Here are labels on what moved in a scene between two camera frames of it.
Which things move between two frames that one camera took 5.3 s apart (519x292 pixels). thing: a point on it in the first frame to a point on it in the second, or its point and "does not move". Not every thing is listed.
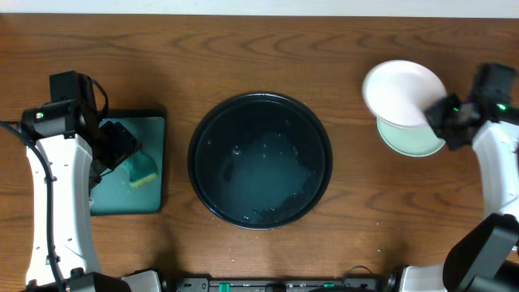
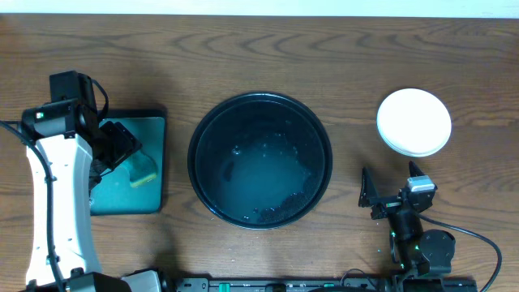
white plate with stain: (399, 92) to (413, 122)
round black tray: (259, 161) does not move
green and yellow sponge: (141, 169) does not move
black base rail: (346, 284) does not move
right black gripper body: (439, 118) to (389, 204)
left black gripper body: (120, 144) does not move
